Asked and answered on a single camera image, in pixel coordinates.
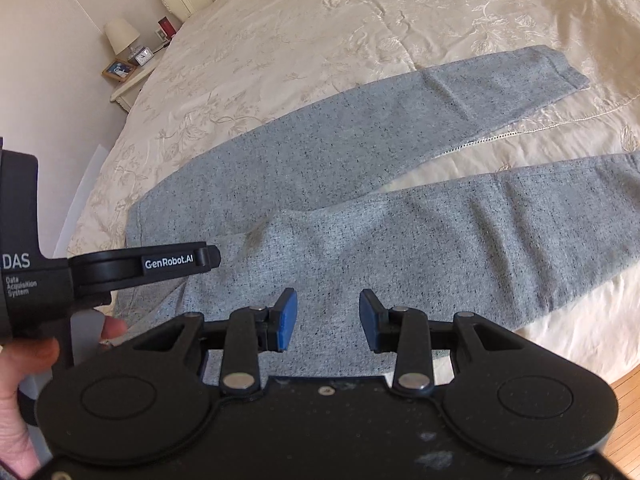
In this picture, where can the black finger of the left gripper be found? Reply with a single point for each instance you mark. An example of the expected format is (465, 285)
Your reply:
(100, 273)

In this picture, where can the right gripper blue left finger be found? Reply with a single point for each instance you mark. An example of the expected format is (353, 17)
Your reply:
(275, 325)

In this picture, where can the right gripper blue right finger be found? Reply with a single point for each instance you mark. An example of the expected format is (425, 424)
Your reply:
(381, 326)

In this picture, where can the grey knit pants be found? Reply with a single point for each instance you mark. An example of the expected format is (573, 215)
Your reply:
(300, 203)

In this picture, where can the cream bedside table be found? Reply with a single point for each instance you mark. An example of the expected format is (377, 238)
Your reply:
(126, 93)

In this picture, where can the small white alarm clock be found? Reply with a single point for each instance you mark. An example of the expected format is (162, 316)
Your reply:
(143, 55)

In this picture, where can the white table lamp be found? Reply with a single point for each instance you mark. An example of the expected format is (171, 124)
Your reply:
(123, 38)

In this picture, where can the red book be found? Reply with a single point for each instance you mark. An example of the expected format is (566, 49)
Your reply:
(167, 28)

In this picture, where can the cream embroidered bedspread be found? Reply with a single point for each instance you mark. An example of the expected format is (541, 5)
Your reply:
(239, 64)

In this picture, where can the wooden picture frame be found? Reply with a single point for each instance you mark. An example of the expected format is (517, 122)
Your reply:
(119, 70)

